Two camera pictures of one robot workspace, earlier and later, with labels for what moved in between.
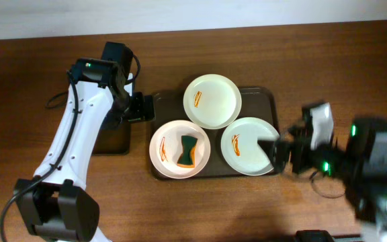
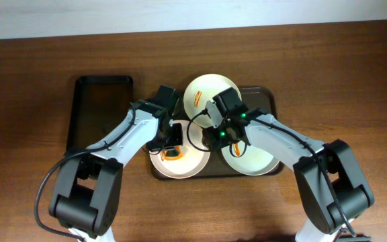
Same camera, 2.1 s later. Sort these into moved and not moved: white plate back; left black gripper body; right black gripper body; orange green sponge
Moved: right black gripper body; orange green sponge; left black gripper body
Not moved: white plate back
